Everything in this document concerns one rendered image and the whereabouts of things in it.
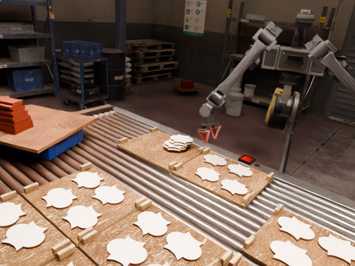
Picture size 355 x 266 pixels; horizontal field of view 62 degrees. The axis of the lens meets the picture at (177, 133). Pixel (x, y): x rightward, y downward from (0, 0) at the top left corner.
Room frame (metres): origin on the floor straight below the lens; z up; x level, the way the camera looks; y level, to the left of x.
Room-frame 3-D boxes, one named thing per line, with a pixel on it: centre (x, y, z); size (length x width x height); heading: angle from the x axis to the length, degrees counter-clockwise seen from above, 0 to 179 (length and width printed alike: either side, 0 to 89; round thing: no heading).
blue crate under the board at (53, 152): (1.52, 0.75, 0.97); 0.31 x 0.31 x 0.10; 74
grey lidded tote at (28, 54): (5.20, 2.72, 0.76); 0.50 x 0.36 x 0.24; 148
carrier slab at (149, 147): (1.59, 0.08, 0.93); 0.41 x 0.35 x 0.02; 53
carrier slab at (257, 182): (1.34, -0.26, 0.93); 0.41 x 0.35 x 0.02; 54
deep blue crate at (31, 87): (5.17, 2.79, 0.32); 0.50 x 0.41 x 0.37; 138
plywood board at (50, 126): (1.53, 0.81, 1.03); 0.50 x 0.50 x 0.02; 74
